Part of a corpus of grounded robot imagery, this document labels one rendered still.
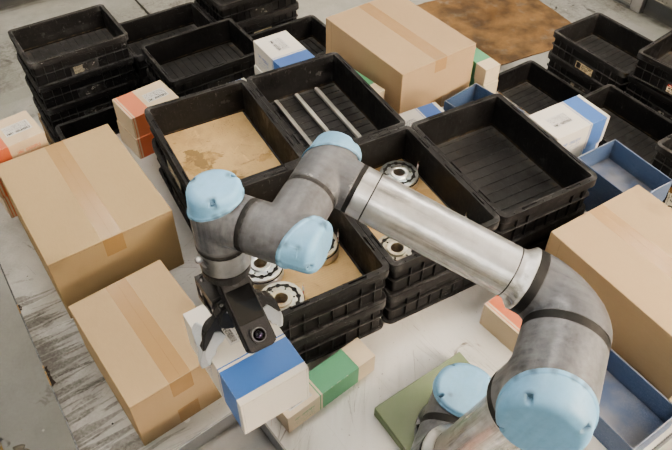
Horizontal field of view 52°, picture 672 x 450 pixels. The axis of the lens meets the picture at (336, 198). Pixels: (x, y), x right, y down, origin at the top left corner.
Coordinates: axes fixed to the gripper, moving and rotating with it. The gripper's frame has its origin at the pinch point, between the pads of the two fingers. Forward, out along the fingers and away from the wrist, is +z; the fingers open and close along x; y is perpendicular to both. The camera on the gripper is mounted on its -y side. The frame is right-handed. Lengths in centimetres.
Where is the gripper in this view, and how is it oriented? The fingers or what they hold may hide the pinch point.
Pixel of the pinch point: (245, 349)
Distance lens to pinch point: 115.8
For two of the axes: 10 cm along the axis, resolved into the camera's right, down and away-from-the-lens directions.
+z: 0.0, 7.1, 7.0
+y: -5.6, -5.8, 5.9
